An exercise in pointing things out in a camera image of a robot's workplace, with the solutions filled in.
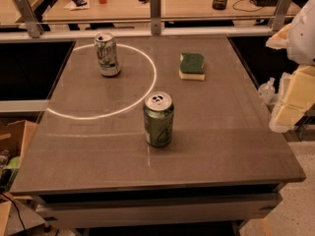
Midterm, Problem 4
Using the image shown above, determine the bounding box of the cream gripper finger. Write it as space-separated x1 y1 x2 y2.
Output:
269 65 315 133
266 24 290 49

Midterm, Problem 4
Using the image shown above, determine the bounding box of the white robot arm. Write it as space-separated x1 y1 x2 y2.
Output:
266 0 315 133

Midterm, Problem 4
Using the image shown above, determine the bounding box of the green soda can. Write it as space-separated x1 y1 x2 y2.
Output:
143 91 174 148

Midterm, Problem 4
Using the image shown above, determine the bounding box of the white 7UP can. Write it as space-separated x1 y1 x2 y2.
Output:
94 32 120 77

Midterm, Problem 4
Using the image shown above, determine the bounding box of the clear plastic bottle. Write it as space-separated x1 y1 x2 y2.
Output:
258 78 276 104

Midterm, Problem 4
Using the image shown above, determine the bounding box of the black mesh pen cup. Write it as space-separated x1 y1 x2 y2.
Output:
213 0 228 10

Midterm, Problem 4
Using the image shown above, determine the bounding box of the green yellow sponge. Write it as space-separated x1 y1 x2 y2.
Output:
179 53 205 81

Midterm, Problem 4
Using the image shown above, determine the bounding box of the cardboard box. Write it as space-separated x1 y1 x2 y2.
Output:
0 120 37 192

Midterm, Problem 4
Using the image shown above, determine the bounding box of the black cable on desk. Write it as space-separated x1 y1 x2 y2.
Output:
231 0 266 13

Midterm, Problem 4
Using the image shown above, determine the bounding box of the white table drawer frame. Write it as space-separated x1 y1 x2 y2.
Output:
36 185 282 228

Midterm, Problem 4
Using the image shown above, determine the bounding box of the grey metal rail frame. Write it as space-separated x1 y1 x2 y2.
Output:
0 0 300 41

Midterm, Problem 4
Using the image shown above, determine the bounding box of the black cable on floor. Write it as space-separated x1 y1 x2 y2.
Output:
0 192 29 236

